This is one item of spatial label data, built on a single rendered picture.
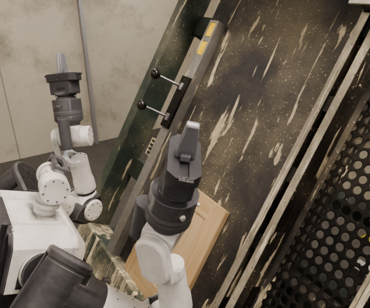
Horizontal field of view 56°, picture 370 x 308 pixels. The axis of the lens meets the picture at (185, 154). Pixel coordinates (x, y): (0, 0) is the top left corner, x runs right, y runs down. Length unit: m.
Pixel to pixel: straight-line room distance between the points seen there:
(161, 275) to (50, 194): 0.32
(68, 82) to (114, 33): 3.33
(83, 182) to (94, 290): 0.55
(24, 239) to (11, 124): 3.58
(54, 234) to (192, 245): 0.45
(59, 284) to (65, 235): 0.16
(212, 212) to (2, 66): 3.43
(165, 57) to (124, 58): 3.04
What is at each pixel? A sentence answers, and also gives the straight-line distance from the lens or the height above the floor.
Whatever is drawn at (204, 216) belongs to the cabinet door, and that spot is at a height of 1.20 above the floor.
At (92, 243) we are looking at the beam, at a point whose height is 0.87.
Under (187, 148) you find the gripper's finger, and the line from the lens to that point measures 0.55.
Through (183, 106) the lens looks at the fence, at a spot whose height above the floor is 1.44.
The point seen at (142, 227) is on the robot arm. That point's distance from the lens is 0.70.
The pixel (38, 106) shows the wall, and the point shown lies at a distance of 4.34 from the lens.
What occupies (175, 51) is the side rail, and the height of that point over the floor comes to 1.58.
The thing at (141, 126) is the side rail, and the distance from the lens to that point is 1.51.
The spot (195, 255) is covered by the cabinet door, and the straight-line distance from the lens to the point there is 1.10.
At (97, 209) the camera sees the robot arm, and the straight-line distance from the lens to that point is 1.27.
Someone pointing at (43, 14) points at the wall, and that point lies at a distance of 4.20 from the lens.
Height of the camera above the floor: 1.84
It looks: 26 degrees down
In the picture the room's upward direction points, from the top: straight up
